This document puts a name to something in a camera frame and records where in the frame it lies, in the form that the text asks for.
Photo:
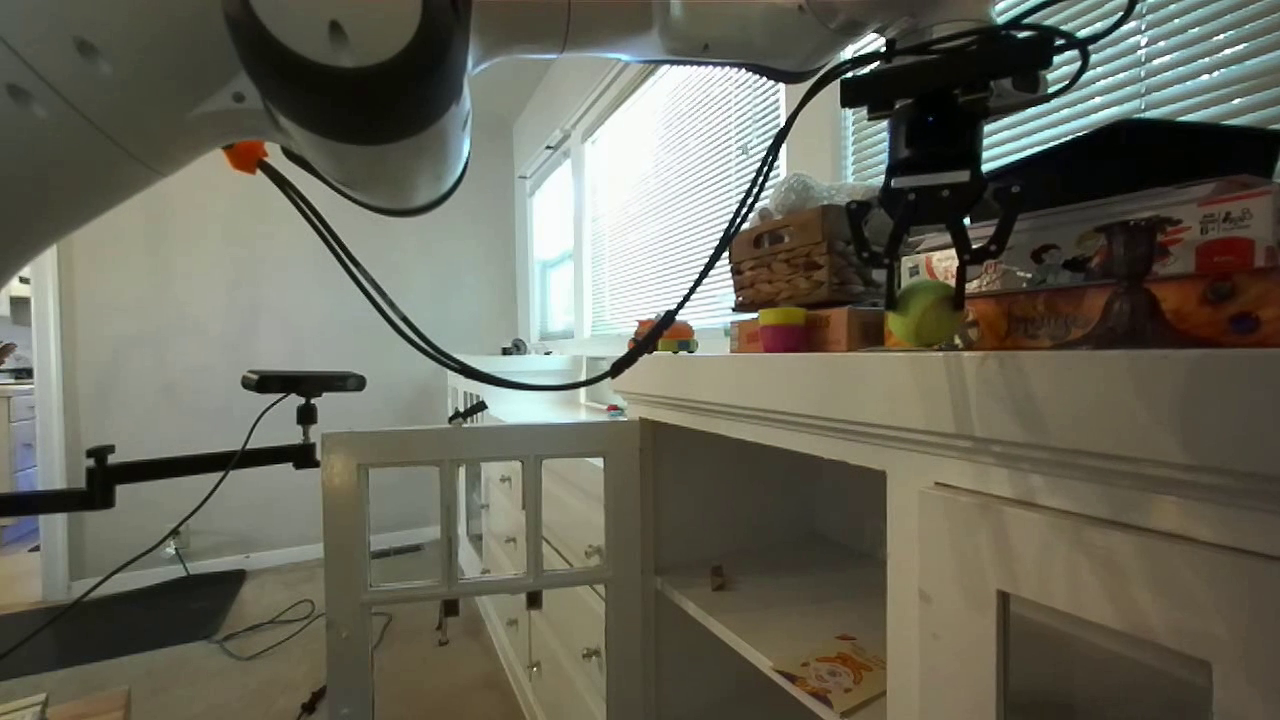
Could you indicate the green ball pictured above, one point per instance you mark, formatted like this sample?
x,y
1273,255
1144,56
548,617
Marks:
x,y
921,323

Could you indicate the white board game box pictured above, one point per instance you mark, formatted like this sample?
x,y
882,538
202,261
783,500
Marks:
x,y
1172,235

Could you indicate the brown wicker basket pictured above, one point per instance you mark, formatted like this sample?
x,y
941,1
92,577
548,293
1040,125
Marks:
x,y
801,266

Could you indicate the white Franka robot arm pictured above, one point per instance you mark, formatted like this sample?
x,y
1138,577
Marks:
x,y
344,64

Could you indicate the bright white window blinds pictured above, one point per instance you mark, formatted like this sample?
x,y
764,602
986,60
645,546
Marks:
x,y
664,174

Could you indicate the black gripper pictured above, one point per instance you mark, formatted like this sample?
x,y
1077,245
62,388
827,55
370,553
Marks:
x,y
937,145

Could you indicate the black floor mat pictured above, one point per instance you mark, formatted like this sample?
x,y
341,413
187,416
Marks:
x,y
120,622

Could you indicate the orange wooden box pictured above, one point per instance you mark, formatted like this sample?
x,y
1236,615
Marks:
x,y
846,329

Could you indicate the orange board game box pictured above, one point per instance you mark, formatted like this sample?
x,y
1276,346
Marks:
x,y
1065,323

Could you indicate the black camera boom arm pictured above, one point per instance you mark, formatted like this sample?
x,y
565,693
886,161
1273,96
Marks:
x,y
202,460

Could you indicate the white tissue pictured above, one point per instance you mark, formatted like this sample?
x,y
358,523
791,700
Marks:
x,y
799,194

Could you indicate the white open cabinet door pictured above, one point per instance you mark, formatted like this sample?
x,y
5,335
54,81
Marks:
x,y
350,574

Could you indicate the black stereo camera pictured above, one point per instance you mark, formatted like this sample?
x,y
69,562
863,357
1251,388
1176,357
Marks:
x,y
304,382

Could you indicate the orange toy truck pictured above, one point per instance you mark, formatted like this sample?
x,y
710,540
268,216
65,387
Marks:
x,y
670,338

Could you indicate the white low cabinet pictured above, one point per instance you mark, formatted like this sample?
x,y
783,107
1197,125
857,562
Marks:
x,y
527,400

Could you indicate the colourful picture book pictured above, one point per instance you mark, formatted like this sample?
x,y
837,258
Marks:
x,y
835,675

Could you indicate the white tall cabinet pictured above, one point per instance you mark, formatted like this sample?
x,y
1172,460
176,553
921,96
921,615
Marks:
x,y
1002,400

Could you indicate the yellow and pink cup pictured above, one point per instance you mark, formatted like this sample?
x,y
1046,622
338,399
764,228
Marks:
x,y
783,329

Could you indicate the white closed cabinet door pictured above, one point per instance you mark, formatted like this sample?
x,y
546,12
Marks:
x,y
962,602

